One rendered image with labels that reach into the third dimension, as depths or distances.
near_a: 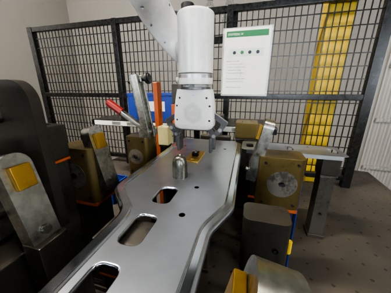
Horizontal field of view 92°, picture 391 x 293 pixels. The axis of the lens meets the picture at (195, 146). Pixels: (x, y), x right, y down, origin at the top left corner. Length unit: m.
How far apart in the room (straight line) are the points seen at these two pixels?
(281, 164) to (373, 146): 2.01
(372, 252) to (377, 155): 1.67
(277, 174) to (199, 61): 0.29
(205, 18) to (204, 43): 0.05
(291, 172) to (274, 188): 0.05
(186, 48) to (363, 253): 0.77
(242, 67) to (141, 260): 0.92
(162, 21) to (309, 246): 0.78
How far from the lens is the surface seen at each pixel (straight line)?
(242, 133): 0.72
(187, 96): 0.47
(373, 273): 0.78
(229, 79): 1.02
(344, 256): 0.79
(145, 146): 0.54
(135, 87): 0.54
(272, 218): 0.33
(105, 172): 0.42
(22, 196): 0.32
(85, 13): 3.29
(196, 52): 0.45
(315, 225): 0.78
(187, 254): 0.24
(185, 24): 0.47
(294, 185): 0.44
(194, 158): 0.49
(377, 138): 2.39
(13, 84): 0.34
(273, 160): 0.41
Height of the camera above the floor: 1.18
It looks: 17 degrees down
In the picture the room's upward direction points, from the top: straight up
